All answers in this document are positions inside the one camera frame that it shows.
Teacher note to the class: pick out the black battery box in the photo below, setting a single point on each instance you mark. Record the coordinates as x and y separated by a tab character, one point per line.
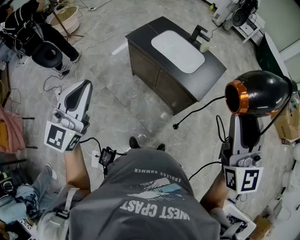
106	157

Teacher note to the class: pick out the pink cloth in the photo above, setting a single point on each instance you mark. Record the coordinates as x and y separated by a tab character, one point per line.
11	131

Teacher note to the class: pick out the person's right black shoe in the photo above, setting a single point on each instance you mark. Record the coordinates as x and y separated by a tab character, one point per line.
160	147

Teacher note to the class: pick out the white and black round appliance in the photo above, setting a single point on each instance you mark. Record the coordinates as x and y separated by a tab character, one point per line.
240	17

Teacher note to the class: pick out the dark vanity cabinet with sink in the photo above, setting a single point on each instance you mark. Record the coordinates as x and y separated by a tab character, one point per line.
175	50

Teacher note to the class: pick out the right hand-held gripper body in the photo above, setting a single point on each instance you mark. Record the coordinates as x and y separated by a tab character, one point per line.
248	179

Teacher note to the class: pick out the person's black shoe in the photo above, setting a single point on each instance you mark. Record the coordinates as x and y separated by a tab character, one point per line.
160	147
134	142

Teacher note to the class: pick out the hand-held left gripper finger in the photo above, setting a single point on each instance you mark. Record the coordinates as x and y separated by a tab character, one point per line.
85	105
62	99

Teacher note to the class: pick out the round wooden tub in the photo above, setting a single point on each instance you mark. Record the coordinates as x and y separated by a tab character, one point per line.
70	21

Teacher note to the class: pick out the dark green round board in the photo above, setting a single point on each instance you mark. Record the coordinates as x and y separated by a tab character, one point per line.
267	56

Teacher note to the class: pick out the black faucet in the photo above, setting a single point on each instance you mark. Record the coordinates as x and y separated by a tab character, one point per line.
198	31

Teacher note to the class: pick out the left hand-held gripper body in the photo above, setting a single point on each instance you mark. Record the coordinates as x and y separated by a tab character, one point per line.
56	137

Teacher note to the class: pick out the white tray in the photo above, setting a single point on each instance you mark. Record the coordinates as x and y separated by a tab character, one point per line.
236	211

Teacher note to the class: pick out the wooden tripod stand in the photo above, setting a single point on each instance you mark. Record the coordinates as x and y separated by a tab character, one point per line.
61	24

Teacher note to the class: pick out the pale soap bottle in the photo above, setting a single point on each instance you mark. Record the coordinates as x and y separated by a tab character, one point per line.
203	47

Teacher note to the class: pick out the person's left forearm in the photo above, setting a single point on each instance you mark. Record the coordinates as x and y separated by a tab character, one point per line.
76	168

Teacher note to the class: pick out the person's left black shoe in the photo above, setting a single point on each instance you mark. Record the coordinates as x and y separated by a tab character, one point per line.
134	142

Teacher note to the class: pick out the black round chair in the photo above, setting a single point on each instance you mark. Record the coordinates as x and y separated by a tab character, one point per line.
48	55

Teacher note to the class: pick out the person's grey printed shirt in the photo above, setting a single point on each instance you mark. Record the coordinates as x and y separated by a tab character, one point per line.
140	211

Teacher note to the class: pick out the black metal chair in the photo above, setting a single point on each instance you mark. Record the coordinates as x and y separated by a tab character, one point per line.
30	147

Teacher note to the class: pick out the person's right forearm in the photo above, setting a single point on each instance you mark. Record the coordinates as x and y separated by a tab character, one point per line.
213	194

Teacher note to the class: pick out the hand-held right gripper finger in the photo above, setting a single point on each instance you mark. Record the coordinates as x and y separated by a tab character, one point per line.
260	143
234	138

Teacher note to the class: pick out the cardboard box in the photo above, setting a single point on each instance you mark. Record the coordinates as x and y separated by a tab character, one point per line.
287	124

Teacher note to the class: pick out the white cabinet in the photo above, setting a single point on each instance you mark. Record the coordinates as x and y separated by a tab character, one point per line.
252	28

